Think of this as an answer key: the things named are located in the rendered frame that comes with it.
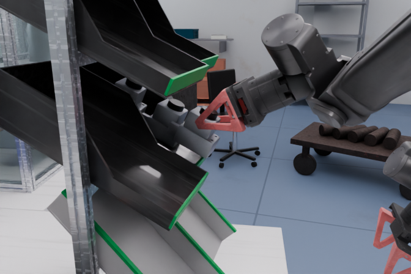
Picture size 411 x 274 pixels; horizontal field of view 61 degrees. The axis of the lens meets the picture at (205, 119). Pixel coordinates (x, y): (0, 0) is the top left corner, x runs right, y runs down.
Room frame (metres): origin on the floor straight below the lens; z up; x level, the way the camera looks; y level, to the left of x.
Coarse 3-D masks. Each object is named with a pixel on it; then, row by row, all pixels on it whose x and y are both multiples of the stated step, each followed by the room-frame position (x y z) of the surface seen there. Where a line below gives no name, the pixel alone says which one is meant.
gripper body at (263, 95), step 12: (276, 72) 0.51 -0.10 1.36; (240, 84) 0.49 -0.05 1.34; (252, 84) 0.51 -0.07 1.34; (264, 84) 0.50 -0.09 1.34; (276, 84) 0.49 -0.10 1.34; (240, 96) 0.48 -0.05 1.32; (252, 96) 0.50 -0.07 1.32; (264, 96) 0.50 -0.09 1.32; (276, 96) 0.49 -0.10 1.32; (288, 96) 0.49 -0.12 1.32; (252, 108) 0.48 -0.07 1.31; (264, 108) 0.50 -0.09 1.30; (276, 108) 0.50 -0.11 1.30; (252, 120) 0.48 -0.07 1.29
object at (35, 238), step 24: (0, 216) 0.94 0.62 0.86; (24, 216) 0.94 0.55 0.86; (48, 216) 0.94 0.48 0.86; (0, 240) 0.82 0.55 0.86; (24, 240) 0.82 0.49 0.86; (48, 240) 0.82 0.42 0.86; (240, 240) 0.82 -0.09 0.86; (264, 240) 0.82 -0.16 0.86; (0, 264) 0.72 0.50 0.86; (24, 264) 0.72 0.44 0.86; (48, 264) 0.72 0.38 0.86; (72, 264) 0.72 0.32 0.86; (240, 264) 0.72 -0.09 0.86; (264, 264) 0.72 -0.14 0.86
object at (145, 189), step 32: (32, 64) 0.48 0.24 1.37; (0, 96) 0.43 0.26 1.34; (32, 96) 0.41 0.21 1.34; (96, 96) 0.54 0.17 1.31; (128, 96) 0.52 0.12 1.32; (32, 128) 0.42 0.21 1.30; (96, 128) 0.52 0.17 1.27; (128, 128) 0.52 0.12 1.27; (96, 160) 0.39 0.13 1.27; (128, 160) 0.47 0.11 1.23; (160, 160) 0.50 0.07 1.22; (128, 192) 0.38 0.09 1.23; (160, 192) 0.43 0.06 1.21; (192, 192) 0.42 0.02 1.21; (160, 224) 0.37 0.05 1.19
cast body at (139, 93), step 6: (126, 78) 0.63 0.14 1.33; (114, 84) 0.60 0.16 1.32; (120, 84) 0.60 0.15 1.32; (126, 84) 0.60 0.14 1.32; (132, 84) 0.60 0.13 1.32; (138, 84) 0.60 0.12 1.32; (126, 90) 0.59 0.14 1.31; (132, 90) 0.59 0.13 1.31; (138, 90) 0.60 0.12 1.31; (144, 90) 0.62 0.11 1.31; (132, 96) 0.59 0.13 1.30; (138, 96) 0.60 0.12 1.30; (138, 102) 0.61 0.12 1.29; (144, 108) 0.62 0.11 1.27
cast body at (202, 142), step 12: (204, 108) 0.55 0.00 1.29; (192, 120) 0.54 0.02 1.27; (204, 120) 0.53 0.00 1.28; (216, 120) 0.54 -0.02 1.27; (168, 132) 0.57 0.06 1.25; (180, 132) 0.54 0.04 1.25; (192, 132) 0.54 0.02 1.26; (204, 132) 0.53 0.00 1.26; (180, 144) 0.54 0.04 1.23; (192, 144) 0.53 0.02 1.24; (204, 144) 0.53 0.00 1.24; (216, 144) 0.56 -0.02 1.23; (204, 156) 0.53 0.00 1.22
